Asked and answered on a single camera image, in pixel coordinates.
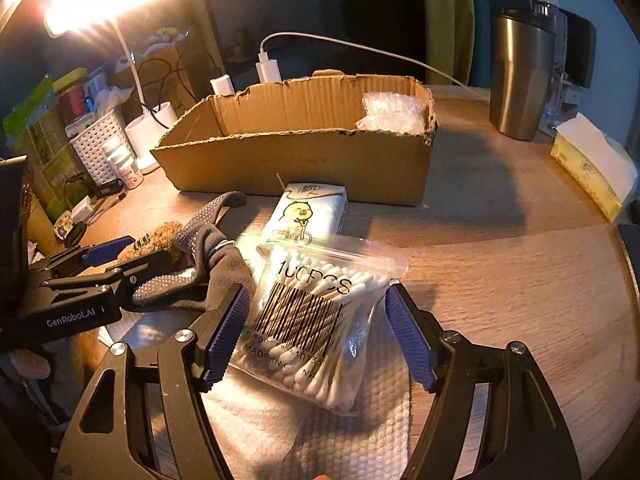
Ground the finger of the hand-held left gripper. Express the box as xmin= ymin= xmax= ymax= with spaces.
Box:
xmin=30 ymin=235 xmax=137 ymax=281
xmin=37 ymin=250 xmax=176 ymax=301

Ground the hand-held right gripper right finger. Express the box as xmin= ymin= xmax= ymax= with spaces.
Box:
xmin=384 ymin=284 xmax=583 ymax=480

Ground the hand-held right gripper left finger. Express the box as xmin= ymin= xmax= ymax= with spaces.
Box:
xmin=52 ymin=282 xmax=251 ymax=480

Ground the brown plush toy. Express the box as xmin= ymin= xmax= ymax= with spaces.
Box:
xmin=117 ymin=220 xmax=193 ymax=271

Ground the grey dotted glove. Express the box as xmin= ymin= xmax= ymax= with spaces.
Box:
xmin=117 ymin=191 xmax=258 ymax=313

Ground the cotton swab bag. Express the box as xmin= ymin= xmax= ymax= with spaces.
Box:
xmin=227 ymin=237 xmax=411 ymax=413

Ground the white paper towel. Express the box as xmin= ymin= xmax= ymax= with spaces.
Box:
xmin=100 ymin=305 xmax=436 ymax=480

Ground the pocket tissue pack yellow chick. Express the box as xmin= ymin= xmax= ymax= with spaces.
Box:
xmin=260 ymin=180 xmax=348 ymax=251

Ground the cardboard box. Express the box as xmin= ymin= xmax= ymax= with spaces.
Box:
xmin=150 ymin=72 xmax=438 ymax=207

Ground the person's left hand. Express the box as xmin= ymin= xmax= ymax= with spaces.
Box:
xmin=7 ymin=349 xmax=53 ymax=380

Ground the white pill bottle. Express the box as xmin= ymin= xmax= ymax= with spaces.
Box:
xmin=114 ymin=155 xmax=143 ymax=190
xmin=101 ymin=136 xmax=132 ymax=166

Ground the green printed box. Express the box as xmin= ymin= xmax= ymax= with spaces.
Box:
xmin=37 ymin=145 xmax=93 ymax=223

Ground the white plastic basket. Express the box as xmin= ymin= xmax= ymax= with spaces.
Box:
xmin=69 ymin=110 xmax=132 ymax=181

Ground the white desk lamp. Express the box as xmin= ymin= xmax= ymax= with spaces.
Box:
xmin=42 ymin=0 xmax=181 ymax=173

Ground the white plastic bag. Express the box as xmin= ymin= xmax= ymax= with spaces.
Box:
xmin=95 ymin=77 xmax=133 ymax=116

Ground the red jar yellow lid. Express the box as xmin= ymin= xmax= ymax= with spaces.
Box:
xmin=52 ymin=67 xmax=87 ymax=123

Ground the small plush toy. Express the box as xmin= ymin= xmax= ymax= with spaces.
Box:
xmin=150 ymin=25 xmax=193 ymax=43

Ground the clear bubble wrap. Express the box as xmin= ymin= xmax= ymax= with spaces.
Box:
xmin=356 ymin=91 xmax=428 ymax=136

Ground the white charger plug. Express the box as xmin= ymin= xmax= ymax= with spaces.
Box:
xmin=256 ymin=51 xmax=283 ymax=83

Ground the yellow green tissue box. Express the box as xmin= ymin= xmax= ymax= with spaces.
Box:
xmin=550 ymin=112 xmax=640 ymax=223

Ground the yellow curtain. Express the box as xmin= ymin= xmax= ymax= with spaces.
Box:
xmin=416 ymin=0 xmax=476 ymax=86
xmin=190 ymin=0 xmax=223 ymax=91

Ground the steel tumbler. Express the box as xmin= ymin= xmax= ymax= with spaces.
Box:
xmin=489 ymin=8 xmax=557 ymax=141

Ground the clear water bottle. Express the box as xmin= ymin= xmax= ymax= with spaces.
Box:
xmin=530 ymin=0 xmax=571 ymax=121

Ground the black monitor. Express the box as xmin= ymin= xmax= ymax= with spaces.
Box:
xmin=567 ymin=10 xmax=598 ymax=86

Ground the white charger cable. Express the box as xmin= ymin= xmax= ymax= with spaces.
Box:
xmin=260 ymin=32 xmax=488 ymax=90

